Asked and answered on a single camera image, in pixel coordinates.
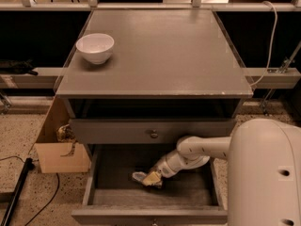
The round top drawer knob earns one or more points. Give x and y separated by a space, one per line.
153 134

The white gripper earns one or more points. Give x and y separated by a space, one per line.
163 168

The grey wooden drawer cabinet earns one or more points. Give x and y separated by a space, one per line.
166 65

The open grey middle drawer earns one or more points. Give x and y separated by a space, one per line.
113 198

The crumpled paper in box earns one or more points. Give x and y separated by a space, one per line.
65 134

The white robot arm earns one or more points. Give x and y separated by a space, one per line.
264 170

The closed grey top drawer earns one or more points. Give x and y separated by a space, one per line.
97 131

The black object on shelf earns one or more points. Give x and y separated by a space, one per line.
17 67

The cardboard box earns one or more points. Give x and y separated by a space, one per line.
55 156

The black bar on floor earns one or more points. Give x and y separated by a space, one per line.
11 198

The white ceramic bowl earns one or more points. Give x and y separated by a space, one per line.
95 48

